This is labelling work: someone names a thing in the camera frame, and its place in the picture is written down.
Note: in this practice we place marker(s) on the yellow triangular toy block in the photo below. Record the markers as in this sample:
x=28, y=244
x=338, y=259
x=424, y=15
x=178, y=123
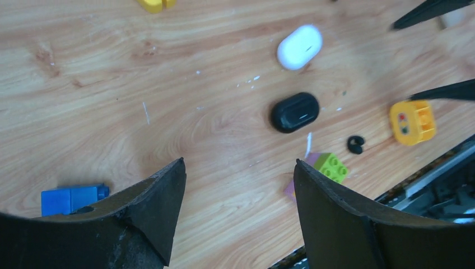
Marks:
x=156, y=6

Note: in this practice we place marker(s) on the blue toy brick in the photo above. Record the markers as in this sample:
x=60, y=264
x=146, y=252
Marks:
x=65, y=200

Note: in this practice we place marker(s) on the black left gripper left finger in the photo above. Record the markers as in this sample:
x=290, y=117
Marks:
x=133, y=228

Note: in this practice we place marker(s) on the black earbud near front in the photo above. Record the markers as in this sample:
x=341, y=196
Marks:
x=355, y=144

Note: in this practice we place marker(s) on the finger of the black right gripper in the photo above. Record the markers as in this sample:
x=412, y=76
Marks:
x=427, y=10
x=459, y=91

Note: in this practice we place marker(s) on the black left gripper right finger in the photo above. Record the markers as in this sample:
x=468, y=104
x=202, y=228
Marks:
x=344, y=229

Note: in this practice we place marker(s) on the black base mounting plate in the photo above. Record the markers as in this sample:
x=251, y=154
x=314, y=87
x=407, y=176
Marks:
x=443, y=190

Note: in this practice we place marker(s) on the orange green toy brick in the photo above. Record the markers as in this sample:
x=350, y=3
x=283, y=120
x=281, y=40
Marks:
x=328, y=164

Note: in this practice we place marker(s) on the orange arch toy block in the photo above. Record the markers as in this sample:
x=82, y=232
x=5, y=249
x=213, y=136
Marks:
x=412, y=122

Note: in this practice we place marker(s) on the black earbud charging case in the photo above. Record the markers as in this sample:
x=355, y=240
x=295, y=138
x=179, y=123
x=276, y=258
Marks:
x=294, y=112

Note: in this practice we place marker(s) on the white earbud charging case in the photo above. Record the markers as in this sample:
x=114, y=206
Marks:
x=300, y=47

